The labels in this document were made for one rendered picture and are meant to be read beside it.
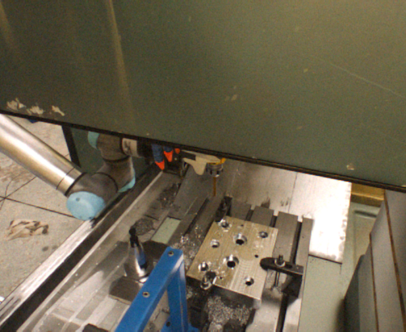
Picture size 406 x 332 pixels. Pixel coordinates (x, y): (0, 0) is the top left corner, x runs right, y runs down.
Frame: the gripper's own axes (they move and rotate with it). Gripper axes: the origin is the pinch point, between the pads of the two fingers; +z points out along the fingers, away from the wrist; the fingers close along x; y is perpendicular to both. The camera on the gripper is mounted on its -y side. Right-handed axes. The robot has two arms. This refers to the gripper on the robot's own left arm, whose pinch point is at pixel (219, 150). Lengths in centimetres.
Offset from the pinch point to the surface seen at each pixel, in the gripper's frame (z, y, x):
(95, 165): -66, 36, -27
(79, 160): -66, 29, -20
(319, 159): 20.9, -21.2, 32.5
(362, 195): 51, 74, -101
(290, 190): 13, 65, -79
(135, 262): -10.1, 16.0, 23.9
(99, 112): -3.3, -22.2, 32.6
